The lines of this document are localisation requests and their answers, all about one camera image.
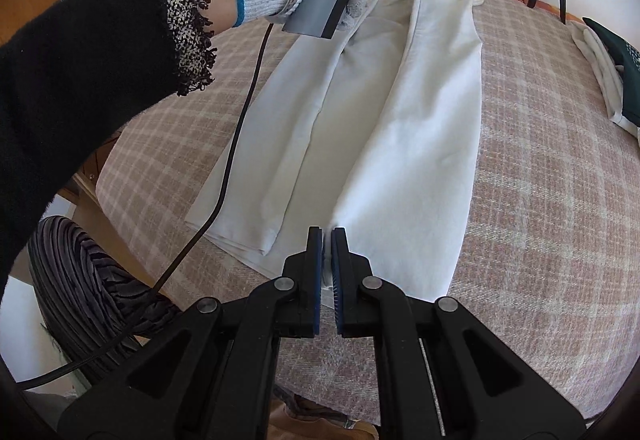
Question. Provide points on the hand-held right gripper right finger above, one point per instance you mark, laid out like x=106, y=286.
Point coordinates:
x=339, y=287

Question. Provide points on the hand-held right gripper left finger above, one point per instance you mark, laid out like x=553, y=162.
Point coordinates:
x=316, y=282

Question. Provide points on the white garment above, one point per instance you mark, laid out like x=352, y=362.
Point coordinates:
x=400, y=144

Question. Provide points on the person's left forearm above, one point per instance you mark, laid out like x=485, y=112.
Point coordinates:
x=75, y=94

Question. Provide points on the tan shoe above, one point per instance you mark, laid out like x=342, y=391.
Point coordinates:
x=310, y=425

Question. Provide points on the pink plaid blanket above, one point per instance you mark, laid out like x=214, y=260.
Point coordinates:
x=540, y=220

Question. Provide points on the folded white cloth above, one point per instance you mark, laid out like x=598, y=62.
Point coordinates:
x=602, y=74

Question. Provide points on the grey striped skirt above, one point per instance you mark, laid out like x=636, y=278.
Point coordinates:
x=90, y=280

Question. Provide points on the dark green cloth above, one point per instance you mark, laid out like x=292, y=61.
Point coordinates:
x=625, y=53

